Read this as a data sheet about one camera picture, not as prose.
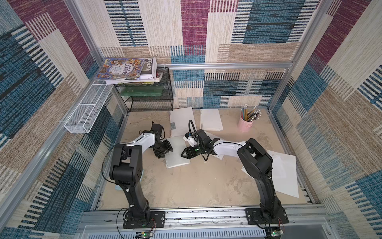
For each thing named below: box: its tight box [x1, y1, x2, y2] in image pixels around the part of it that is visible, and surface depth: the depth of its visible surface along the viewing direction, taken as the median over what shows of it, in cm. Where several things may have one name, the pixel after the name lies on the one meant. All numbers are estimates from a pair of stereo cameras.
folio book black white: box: [139, 57, 158, 80], surface depth 83 cm
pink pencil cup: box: [237, 114, 255, 132], surface depth 104 cm
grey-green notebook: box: [199, 108, 224, 131], surface depth 114 cm
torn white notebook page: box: [266, 149, 300, 199], surface depth 90 cm
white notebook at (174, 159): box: [164, 136, 191, 169], surface depth 95 cm
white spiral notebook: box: [169, 106, 197, 137], surface depth 119 cm
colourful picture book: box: [94, 57, 146, 81], surface depth 83 cm
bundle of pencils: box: [240, 103, 263, 122], surface depth 103 cm
